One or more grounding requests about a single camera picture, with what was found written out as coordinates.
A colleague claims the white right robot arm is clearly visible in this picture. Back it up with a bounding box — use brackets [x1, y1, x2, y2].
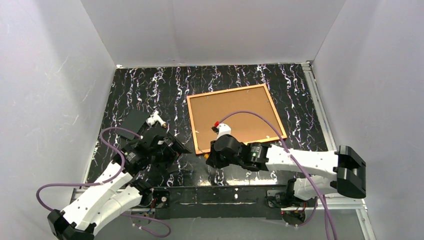
[206, 134, 367, 201]

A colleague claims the red wooden picture frame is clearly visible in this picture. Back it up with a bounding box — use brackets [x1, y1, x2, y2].
[186, 83, 288, 155]

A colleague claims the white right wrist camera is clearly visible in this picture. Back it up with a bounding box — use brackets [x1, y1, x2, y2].
[211, 121, 232, 140]

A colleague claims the white plastic pipe fitting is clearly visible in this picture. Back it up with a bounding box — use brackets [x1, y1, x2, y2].
[145, 110, 168, 129]

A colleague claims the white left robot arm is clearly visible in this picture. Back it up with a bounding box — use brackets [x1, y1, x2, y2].
[47, 134, 191, 240]

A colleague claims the black flat card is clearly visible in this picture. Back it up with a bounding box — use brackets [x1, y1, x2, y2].
[116, 109, 150, 140]

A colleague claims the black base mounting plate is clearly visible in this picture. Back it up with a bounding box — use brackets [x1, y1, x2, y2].
[120, 185, 307, 221]

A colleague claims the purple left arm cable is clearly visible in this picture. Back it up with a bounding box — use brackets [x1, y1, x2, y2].
[35, 127, 172, 238]

